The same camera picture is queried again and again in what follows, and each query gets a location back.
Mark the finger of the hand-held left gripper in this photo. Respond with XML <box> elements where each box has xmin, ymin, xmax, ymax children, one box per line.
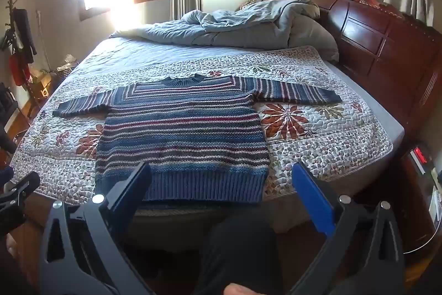
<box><xmin>0</xmin><ymin>171</ymin><xmax>41</xmax><ymax>240</ymax></box>

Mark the small wooden side table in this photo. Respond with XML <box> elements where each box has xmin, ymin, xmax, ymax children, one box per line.
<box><xmin>26</xmin><ymin>69</ymin><xmax>61</xmax><ymax>119</ymax></box>

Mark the red display clock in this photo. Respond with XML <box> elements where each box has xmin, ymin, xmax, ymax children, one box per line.
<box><xmin>409</xmin><ymin>145</ymin><xmax>433</xmax><ymax>175</ymax></box>

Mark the grey mattress sheet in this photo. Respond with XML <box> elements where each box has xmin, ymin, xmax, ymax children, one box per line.
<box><xmin>331</xmin><ymin>63</ymin><xmax>405</xmax><ymax>145</ymax></box>

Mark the blue-grey duvet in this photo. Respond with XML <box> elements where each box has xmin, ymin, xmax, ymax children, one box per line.
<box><xmin>110</xmin><ymin>0</ymin><xmax>341</xmax><ymax>62</ymax></box>

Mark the black hanging jacket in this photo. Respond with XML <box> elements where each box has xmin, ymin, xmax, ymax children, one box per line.
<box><xmin>14</xmin><ymin>9</ymin><xmax>37</xmax><ymax>64</ymax></box>

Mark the blue striped knit sweater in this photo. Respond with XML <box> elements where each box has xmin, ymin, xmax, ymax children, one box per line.
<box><xmin>52</xmin><ymin>73</ymin><xmax>342</xmax><ymax>205</ymax></box>

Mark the red-brown wooden bed frame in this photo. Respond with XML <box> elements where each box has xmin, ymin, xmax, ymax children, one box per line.
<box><xmin>278</xmin><ymin>0</ymin><xmax>442</xmax><ymax>206</ymax></box>

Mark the tissue box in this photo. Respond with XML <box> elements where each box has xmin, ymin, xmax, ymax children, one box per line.
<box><xmin>55</xmin><ymin>54</ymin><xmax>79</xmax><ymax>78</ymax></box>

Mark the wooden nightstand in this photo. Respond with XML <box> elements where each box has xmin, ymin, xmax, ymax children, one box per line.
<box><xmin>397</xmin><ymin>143</ymin><xmax>442</xmax><ymax>282</ymax></box>

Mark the red hanging bag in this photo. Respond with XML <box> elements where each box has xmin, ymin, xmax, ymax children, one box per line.
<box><xmin>9</xmin><ymin>53</ymin><xmax>31</xmax><ymax>87</ymax></box>

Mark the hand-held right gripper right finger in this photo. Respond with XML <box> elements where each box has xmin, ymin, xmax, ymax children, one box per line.
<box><xmin>291</xmin><ymin>162</ymin><xmax>405</xmax><ymax>295</ymax></box>

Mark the wooden coat rack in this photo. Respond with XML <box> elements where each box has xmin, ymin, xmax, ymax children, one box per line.
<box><xmin>0</xmin><ymin>0</ymin><xmax>37</xmax><ymax>90</ymax></box>

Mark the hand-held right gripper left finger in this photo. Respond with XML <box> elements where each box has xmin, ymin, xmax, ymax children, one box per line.
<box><xmin>39</xmin><ymin>162</ymin><xmax>154</xmax><ymax>295</ymax></box>

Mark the floral quilted bed cover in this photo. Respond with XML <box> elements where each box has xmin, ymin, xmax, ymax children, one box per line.
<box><xmin>10</xmin><ymin>45</ymin><xmax>394</xmax><ymax>209</ymax></box>

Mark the person's leg in black trousers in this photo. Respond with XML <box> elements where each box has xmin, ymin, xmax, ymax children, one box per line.
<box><xmin>193</xmin><ymin>217</ymin><xmax>295</xmax><ymax>295</ymax></box>

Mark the light blue quilted bedspread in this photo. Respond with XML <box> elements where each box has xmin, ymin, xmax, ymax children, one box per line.
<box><xmin>74</xmin><ymin>36</ymin><xmax>266</xmax><ymax>83</ymax></box>

